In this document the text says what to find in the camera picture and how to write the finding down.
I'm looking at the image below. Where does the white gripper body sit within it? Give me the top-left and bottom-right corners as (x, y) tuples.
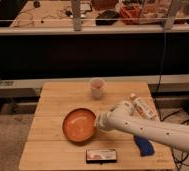
(95, 112), (110, 130)

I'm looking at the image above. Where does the orange ceramic bowl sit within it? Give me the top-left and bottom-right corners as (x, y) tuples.
(62, 108), (96, 143)

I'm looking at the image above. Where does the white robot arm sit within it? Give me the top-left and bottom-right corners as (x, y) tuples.
(95, 101), (189, 153)

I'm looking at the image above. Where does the translucent plastic cup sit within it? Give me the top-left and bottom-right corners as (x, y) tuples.
(90, 78), (104, 99)

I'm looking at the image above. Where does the black rectangular box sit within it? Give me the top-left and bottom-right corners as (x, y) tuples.
(86, 149), (117, 163)

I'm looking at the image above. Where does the white tube with cap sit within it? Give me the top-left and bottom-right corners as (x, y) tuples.
(130, 93), (156, 120)

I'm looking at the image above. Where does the blue sponge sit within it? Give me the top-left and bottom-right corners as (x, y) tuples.
(133, 136), (154, 157)

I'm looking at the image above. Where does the black cloth on bench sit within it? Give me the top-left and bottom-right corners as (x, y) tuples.
(95, 10), (119, 26)

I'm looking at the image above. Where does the orange basket on bench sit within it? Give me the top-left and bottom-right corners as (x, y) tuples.
(119, 4), (141, 25)

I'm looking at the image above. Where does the black hanging cable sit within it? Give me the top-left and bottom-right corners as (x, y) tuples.
(154, 19), (168, 95)

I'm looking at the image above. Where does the metal vertical post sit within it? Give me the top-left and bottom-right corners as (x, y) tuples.
(71, 0), (81, 31)

